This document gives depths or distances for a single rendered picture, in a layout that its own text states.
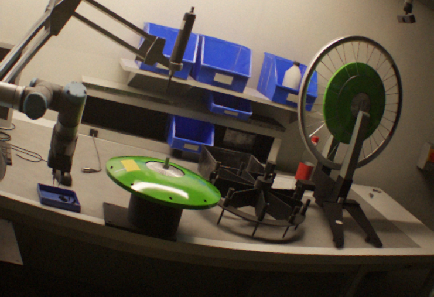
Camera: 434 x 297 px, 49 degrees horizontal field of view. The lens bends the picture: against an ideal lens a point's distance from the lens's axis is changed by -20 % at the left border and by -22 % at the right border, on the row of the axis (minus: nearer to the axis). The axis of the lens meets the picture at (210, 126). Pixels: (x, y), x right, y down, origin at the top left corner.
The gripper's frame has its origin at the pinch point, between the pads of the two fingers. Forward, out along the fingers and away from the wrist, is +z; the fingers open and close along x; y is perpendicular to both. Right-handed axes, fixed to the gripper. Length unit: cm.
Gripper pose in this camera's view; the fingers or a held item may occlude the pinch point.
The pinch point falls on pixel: (55, 185)
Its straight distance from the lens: 149.4
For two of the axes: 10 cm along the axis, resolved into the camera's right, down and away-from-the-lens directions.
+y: -0.8, -6.7, 7.4
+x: -9.3, -2.1, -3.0
